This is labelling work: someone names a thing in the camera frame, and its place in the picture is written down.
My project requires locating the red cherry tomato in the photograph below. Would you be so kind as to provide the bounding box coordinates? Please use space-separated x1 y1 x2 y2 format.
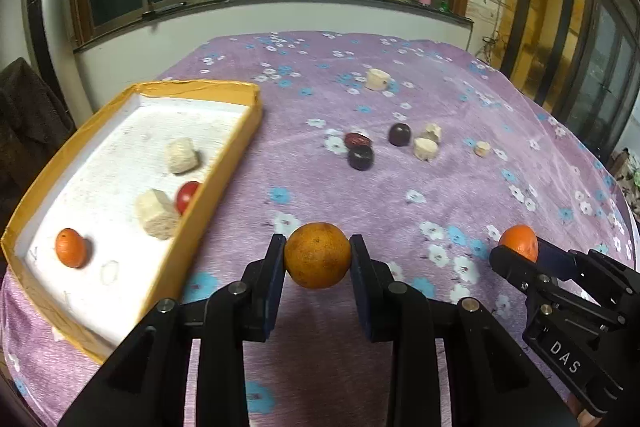
175 181 201 215

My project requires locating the dark plum near foam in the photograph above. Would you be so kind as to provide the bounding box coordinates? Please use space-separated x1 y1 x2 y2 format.
387 122 412 147

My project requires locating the dark purple plum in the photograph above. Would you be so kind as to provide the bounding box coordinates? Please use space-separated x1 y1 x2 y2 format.
347 145 374 171

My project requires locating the bright orange fruit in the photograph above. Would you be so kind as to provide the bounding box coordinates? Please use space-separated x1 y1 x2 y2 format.
499 225 539 262

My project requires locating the small orange in tray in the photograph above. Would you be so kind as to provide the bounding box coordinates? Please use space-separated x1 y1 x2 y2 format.
54 228 88 269

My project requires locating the large beige foam block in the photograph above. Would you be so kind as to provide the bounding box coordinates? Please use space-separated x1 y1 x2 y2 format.
134 188 180 241

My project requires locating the dull orange fruit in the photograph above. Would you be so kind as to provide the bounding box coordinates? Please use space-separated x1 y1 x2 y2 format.
284 222 352 289

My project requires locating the small beige foam chunk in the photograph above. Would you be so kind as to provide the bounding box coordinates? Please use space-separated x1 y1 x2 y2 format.
474 141 491 157

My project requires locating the dark red ridged fruit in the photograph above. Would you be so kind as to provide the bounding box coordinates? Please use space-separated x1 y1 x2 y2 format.
343 132 371 150

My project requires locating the dark coat on chair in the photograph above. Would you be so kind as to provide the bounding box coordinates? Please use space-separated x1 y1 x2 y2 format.
0 57 75 225

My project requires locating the silver tower air conditioner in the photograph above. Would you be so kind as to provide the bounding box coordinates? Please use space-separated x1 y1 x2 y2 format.
22 0 92 126

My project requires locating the beige foam piece round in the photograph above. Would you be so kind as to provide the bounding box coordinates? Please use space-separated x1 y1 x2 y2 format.
413 138 439 161

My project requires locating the beige foam piece small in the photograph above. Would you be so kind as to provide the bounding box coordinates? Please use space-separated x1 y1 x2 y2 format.
421 122 442 144

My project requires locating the purple floral tablecloth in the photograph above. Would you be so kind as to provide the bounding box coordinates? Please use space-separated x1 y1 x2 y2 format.
1 32 638 426

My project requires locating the yellow-rimmed white foam tray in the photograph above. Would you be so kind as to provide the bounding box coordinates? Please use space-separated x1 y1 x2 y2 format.
1 79 262 362

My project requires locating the beige foam block in tray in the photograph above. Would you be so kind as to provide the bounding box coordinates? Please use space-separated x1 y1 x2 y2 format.
165 138 200 174

